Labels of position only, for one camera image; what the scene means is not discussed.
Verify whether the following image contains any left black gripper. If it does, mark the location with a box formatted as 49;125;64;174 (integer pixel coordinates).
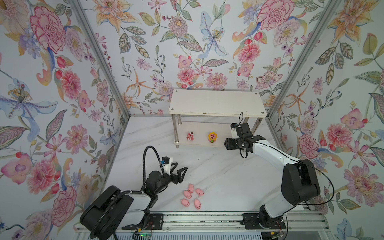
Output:
153;164;188;196

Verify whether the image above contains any small pink pig toy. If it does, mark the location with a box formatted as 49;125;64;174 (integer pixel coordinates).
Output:
183;191;192;199
194;199;202;210
188;184;194;193
181;199;190;207
195;188;205;196

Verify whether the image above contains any pink bear yellow flower toy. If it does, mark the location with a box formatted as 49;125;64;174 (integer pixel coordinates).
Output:
208;133;218;144

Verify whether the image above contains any pink bear with strawberry hat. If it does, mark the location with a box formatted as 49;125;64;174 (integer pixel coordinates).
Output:
187;132;194;142

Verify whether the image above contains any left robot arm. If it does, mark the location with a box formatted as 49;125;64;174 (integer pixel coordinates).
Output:
80;163;188;240

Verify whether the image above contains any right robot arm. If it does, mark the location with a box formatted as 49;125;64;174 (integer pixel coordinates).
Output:
224;123;321;229

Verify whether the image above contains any white two-tier shelf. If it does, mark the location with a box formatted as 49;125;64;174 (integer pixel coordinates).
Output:
169;90;267;148

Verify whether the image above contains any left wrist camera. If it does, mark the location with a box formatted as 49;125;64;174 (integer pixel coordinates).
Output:
161;157;173;175

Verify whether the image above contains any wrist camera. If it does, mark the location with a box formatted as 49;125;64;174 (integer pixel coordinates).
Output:
161;157;173;175
231;123;239;140

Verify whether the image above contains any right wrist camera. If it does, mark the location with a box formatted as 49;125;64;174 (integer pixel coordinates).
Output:
231;123;239;140

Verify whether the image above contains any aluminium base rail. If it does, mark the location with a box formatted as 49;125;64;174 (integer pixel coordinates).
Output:
73;211;331;233

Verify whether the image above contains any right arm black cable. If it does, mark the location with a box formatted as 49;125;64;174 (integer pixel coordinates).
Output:
237;112;336;240

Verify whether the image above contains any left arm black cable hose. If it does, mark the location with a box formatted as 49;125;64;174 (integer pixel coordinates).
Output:
88;145;164;240

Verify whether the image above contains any right aluminium corner post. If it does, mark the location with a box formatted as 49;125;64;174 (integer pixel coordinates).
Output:
266;1;342;120

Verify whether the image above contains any aluminium corner post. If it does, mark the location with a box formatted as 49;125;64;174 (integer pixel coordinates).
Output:
266;1;342;120
69;0;130;120

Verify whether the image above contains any left aluminium corner post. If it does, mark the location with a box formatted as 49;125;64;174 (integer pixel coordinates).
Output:
69;0;130;120

